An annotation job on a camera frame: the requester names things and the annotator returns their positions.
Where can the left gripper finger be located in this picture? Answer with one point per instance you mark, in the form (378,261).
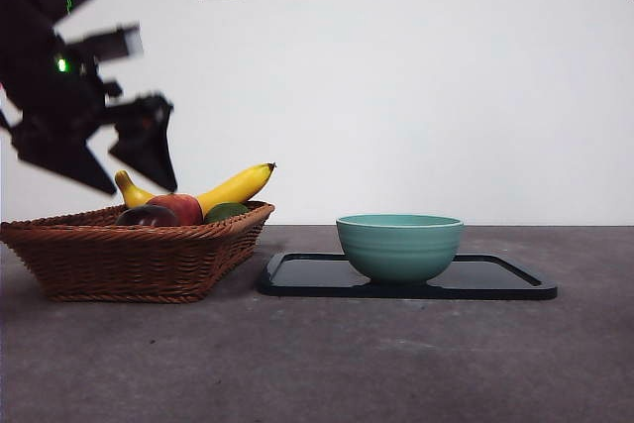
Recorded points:
(69,163)
(148,150)

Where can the dark purple plum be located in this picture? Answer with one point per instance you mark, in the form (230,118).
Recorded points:
(146,217)

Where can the teal ribbed bowl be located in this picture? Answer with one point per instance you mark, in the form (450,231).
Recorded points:
(398,254)

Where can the red yellow apple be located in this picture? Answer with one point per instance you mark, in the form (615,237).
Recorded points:
(185,210)

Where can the yellow banana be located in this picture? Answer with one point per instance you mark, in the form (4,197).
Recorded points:
(238,185)

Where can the green round fruit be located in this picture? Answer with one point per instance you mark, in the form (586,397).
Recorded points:
(225,211)

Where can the brown wicker basket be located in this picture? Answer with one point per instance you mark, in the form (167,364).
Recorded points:
(124,264)

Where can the black rectangular tray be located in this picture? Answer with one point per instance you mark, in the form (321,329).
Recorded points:
(307,277)

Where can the left wrist grey camera box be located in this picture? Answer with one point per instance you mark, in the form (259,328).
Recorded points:
(126,41)

